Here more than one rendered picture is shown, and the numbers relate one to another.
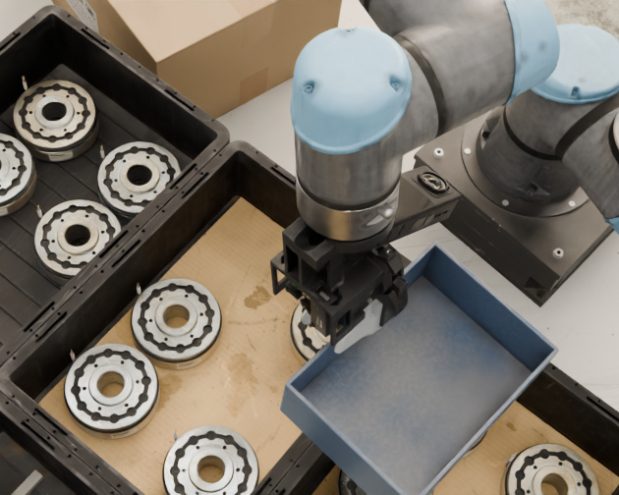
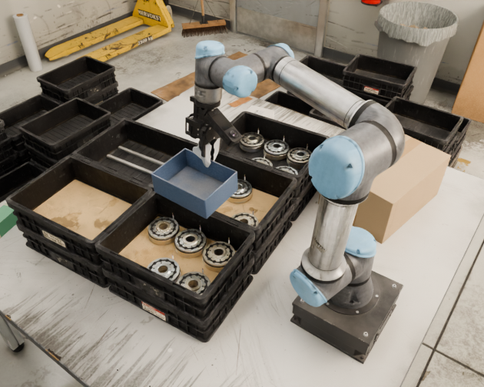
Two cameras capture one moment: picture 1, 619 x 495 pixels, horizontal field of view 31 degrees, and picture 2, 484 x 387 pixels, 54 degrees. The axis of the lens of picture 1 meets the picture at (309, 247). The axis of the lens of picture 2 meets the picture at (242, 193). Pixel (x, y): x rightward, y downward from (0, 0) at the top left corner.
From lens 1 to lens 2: 1.28 m
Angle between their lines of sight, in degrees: 55
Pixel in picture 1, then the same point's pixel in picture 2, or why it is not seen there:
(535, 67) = (228, 79)
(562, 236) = not seen: hidden behind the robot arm
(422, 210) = (219, 125)
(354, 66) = (209, 43)
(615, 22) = not seen: outside the picture
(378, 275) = (198, 123)
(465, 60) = (221, 63)
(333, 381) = (196, 173)
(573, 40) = (363, 235)
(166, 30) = not seen: hidden behind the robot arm
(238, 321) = (243, 206)
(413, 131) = (203, 66)
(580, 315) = (290, 336)
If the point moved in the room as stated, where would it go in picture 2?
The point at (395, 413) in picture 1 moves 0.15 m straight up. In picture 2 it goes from (187, 186) to (183, 145)
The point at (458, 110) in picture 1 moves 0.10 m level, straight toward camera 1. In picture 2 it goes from (212, 72) to (174, 68)
